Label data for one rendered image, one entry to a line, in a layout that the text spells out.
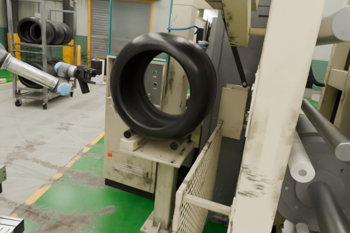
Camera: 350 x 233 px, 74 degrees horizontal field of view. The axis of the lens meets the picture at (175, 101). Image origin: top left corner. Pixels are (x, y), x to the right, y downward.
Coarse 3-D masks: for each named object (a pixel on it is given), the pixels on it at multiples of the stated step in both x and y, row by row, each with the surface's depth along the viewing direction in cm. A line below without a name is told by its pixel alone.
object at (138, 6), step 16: (112, 0) 193; (128, 0) 188; (144, 0) 183; (160, 0) 179; (112, 16) 195; (128, 16) 191; (144, 16) 186; (160, 16) 182; (112, 32) 198; (128, 32) 193; (144, 32) 189; (112, 48) 201
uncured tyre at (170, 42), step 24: (144, 48) 115; (168, 48) 111; (192, 48) 112; (120, 72) 123; (144, 72) 150; (192, 72) 109; (120, 96) 127; (144, 96) 152; (192, 96) 111; (144, 120) 146; (168, 120) 149; (192, 120) 115
